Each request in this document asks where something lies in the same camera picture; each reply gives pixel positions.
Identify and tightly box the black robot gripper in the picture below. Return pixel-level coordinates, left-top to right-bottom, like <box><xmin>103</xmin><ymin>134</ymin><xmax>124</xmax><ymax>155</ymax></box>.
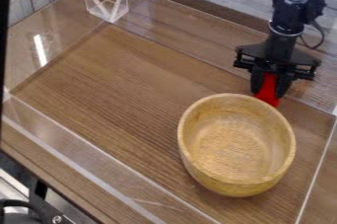
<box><xmin>233</xmin><ymin>22</ymin><xmax>321</xmax><ymax>98</ymax></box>

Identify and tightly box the red plush strawberry toy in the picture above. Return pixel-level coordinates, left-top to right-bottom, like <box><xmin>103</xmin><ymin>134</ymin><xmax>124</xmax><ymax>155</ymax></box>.
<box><xmin>255</xmin><ymin>73</ymin><xmax>281</xmax><ymax>108</ymax></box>

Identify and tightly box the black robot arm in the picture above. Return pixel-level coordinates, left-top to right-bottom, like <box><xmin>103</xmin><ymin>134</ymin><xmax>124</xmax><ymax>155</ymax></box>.
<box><xmin>233</xmin><ymin>0</ymin><xmax>327</xmax><ymax>103</ymax></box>

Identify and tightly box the oval wooden bowl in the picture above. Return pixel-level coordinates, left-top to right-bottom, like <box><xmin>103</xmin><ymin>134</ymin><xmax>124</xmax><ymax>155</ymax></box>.
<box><xmin>176</xmin><ymin>93</ymin><xmax>296</xmax><ymax>197</ymax></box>

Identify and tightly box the black table leg clamp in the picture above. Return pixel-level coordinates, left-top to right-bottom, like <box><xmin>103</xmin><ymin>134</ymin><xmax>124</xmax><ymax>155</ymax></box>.
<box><xmin>27</xmin><ymin>178</ymin><xmax>90</xmax><ymax>224</ymax></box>

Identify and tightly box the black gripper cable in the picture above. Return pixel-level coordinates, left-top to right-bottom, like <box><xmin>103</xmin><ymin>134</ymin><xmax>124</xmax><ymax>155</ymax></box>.
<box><xmin>299</xmin><ymin>20</ymin><xmax>327</xmax><ymax>50</ymax></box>

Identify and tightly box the clear acrylic corner bracket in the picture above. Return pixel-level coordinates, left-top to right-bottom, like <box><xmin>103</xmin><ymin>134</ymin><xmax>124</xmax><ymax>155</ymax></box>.
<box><xmin>84</xmin><ymin>0</ymin><xmax>130</xmax><ymax>24</ymax></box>

